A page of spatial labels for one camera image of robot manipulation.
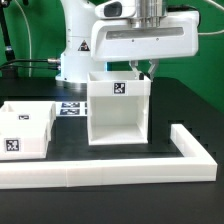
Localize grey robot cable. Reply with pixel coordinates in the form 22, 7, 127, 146
13, 0, 33, 78

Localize black camera stand pole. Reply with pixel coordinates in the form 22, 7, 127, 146
0, 0, 18, 78

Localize white drawer cabinet frame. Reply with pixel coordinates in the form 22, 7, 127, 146
87, 71, 151, 145

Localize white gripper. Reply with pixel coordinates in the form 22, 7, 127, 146
91, 11, 199, 80

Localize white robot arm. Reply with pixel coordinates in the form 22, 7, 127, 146
56, 0, 200, 88

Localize white drawer box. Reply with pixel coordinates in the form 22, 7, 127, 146
0, 101, 56, 127
0, 120, 51, 160

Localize white front drawer box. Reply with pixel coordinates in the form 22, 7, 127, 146
0, 120, 51, 160

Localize white marker tag sheet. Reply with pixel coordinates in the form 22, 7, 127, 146
56, 101, 87, 117

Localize white L-shaped border fence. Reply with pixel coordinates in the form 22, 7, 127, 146
0, 124, 217, 189

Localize black base cables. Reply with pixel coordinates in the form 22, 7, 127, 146
0, 58, 63, 76

